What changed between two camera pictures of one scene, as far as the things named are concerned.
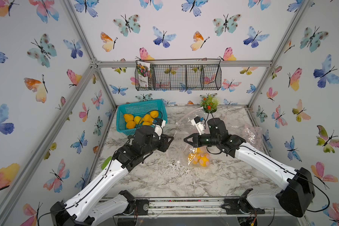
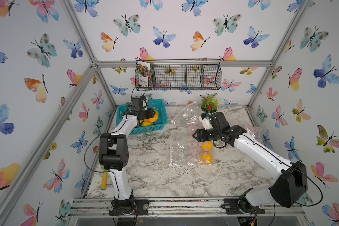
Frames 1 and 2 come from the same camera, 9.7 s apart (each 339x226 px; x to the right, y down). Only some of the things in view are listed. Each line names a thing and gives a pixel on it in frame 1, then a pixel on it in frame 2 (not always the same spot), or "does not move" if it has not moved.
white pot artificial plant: [209, 105] does not move
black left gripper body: [162, 146] → [146, 114]
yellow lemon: [147, 123] does not move
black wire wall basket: [178, 74] does not move
